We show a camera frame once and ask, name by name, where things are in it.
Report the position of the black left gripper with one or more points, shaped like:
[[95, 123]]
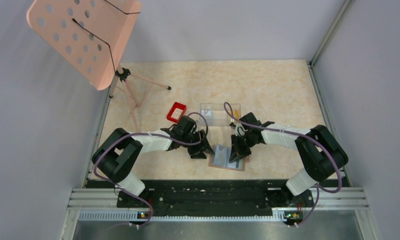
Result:
[[196, 152]]

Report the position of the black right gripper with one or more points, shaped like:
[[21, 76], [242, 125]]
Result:
[[235, 153]]

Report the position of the brown leather card holder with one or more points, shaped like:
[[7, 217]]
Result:
[[246, 160]]

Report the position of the silver VIP card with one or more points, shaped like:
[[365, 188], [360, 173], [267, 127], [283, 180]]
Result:
[[222, 153], [237, 164]]

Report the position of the clear acrylic card box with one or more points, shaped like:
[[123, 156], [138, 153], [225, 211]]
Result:
[[216, 116]]

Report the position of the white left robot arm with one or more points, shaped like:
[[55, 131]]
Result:
[[117, 155]]

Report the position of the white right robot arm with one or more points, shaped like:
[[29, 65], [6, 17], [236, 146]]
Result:
[[319, 151]]

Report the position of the red plastic box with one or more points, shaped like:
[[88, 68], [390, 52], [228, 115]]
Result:
[[176, 112]]

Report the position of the pink perforated music stand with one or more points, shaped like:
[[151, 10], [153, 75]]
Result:
[[91, 35]]

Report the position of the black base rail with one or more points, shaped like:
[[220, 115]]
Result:
[[210, 198]]

